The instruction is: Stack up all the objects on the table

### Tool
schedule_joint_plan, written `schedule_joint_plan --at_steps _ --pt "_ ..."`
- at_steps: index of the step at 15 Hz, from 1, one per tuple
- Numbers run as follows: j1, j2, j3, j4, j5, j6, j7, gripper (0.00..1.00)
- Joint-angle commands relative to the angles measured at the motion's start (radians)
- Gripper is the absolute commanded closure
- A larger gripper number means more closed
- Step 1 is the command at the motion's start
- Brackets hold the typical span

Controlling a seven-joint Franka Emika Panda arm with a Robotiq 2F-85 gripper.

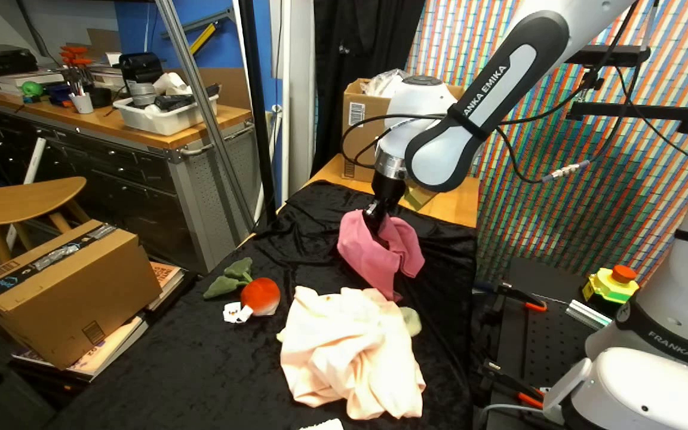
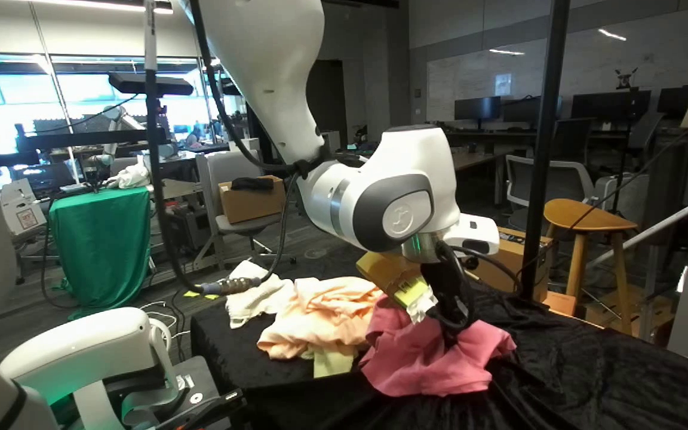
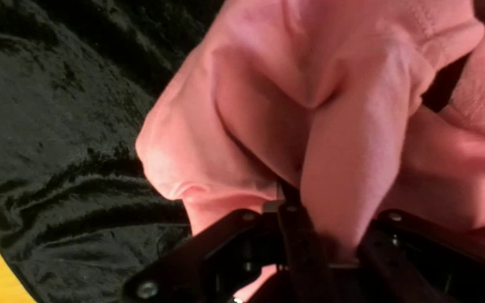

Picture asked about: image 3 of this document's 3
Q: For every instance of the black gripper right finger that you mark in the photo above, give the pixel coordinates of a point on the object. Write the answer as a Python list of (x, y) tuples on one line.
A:
[(422, 262)]

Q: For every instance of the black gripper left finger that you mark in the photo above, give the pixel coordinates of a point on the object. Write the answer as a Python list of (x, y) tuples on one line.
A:
[(304, 257)]

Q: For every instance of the pink cloth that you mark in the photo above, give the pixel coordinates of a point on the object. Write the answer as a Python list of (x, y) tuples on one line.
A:
[(310, 84)]

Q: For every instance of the black velvet tablecloth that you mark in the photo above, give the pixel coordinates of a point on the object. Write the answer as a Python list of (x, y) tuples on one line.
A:
[(58, 111)]

